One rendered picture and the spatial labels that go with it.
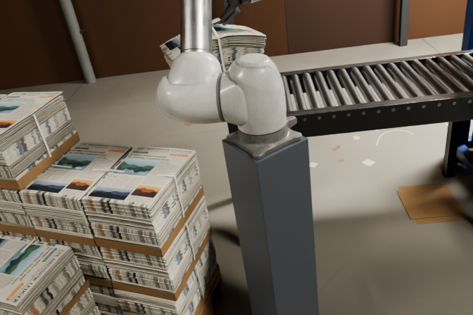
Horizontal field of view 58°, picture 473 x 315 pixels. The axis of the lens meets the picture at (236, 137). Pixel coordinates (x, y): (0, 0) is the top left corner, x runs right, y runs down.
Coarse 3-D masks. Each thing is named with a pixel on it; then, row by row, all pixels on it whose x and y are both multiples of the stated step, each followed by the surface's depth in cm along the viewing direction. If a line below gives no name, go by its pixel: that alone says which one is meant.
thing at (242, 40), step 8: (224, 32) 183; (232, 32) 183; (240, 32) 183; (248, 32) 184; (256, 32) 187; (232, 40) 179; (240, 40) 180; (248, 40) 181; (256, 40) 183; (264, 40) 184; (232, 48) 180; (240, 48) 181; (248, 48) 183; (256, 48) 184; (264, 48) 185; (232, 56) 181
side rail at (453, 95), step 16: (432, 96) 190; (448, 96) 188; (464, 96) 186; (288, 112) 195; (304, 112) 193; (320, 112) 191; (336, 112) 191; (352, 112) 191; (368, 112) 190; (384, 112) 190; (400, 112) 190; (416, 112) 190; (432, 112) 190; (448, 112) 190; (464, 112) 189; (304, 128) 195; (320, 128) 195; (336, 128) 195; (352, 128) 194; (368, 128) 194; (384, 128) 194
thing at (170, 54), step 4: (172, 40) 195; (176, 40) 192; (164, 44) 195; (168, 44) 192; (172, 44) 189; (176, 44) 186; (164, 48) 190; (168, 48) 187; (172, 48) 184; (176, 48) 182; (164, 52) 191; (168, 52) 182; (172, 52) 179; (176, 52) 177; (164, 56) 200; (168, 56) 183; (172, 56) 175; (176, 56) 174; (168, 60) 191; (172, 60) 174; (168, 64) 198
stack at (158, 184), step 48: (96, 144) 187; (0, 192) 165; (48, 192) 159; (96, 192) 154; (144, 192) 150; (192, 192) 171; (48, 240) 173; (144, 240) 152; (192, 240) 175; (96, 288) 179; (192, 288) 177
